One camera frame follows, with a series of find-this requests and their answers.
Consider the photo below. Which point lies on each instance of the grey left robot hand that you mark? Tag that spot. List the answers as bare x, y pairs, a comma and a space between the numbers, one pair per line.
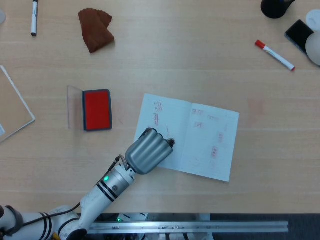
147, 152

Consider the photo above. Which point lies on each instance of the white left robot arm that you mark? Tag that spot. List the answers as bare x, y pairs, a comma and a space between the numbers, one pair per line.
97, 202

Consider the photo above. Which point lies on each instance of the open white lined notebook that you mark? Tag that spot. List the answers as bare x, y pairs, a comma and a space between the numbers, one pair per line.
200, 145

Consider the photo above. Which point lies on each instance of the red ink pad clear lid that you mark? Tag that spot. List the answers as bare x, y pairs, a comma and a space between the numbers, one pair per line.
96, 110

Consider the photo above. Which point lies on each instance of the brown folded cloth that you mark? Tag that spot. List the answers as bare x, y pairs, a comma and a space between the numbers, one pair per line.
96, 32

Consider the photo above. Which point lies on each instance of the red capped whiteboard marker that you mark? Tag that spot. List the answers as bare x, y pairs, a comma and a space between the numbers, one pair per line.
275, 55

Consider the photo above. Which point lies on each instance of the black capped whiteboard marker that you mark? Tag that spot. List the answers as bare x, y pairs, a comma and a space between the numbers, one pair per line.
34, 17

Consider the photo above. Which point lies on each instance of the black mesh pen holder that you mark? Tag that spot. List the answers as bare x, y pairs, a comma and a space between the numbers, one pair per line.
275, 10

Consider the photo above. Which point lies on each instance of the black smartphone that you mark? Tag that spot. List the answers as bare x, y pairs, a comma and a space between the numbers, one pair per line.
297, 33

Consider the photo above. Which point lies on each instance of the beige upturned bowl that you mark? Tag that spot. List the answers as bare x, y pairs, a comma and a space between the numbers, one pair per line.
315, 48

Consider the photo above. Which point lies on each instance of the white round coaster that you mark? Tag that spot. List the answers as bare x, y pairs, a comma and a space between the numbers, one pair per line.
313, 18

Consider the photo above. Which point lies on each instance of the aluminium profile rail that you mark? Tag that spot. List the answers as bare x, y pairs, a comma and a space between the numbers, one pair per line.
187, 227

